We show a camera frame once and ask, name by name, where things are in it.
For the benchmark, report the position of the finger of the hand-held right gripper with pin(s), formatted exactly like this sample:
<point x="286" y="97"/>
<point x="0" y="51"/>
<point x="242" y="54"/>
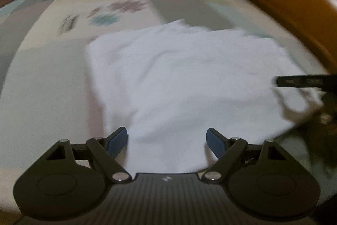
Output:
<point x="300" y="81"/>

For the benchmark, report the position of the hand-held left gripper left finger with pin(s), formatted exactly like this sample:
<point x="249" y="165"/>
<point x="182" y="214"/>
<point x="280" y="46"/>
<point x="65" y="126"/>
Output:
<point x="119" y="142"/>

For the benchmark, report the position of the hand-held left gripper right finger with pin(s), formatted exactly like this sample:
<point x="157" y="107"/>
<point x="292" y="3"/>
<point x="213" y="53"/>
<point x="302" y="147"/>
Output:
<point x="214" y="142"/>

